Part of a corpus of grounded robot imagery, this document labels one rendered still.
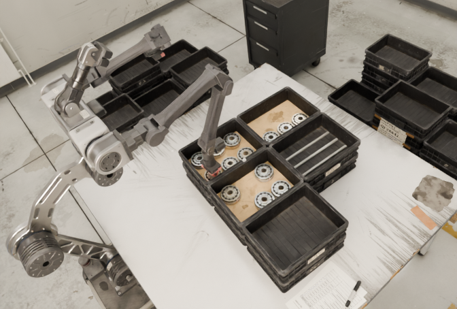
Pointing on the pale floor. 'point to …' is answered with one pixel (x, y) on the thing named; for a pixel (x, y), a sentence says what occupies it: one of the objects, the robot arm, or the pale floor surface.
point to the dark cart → (288, 21)
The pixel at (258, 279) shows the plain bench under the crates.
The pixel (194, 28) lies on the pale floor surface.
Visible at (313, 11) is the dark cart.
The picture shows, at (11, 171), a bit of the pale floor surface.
